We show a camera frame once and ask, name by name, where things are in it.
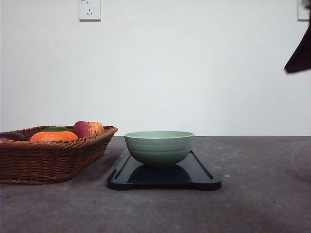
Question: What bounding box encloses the brown wicker basket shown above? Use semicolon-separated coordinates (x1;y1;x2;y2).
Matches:
0;121;118;185

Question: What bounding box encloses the red yellow apple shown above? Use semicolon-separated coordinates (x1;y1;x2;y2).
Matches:
73;121;104;137

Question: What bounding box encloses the light green bowl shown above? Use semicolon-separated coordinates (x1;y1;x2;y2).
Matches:
124;131;195;166

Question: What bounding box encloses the dark green fruit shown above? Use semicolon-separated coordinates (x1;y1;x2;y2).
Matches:
42;126;71;132

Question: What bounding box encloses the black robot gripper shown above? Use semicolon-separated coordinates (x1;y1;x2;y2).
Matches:
284;0;311;73

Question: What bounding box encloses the dark teal rectangular tray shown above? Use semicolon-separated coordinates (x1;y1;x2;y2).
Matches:
107;151;222;190

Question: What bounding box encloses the white wall socket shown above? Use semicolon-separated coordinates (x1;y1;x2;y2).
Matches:
78;0;101;22

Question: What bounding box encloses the orange tangerine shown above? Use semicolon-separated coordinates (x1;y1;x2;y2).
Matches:
30;131;79;141

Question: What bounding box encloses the dark purple eggplant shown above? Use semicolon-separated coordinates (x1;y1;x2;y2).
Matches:
0;132;26;141

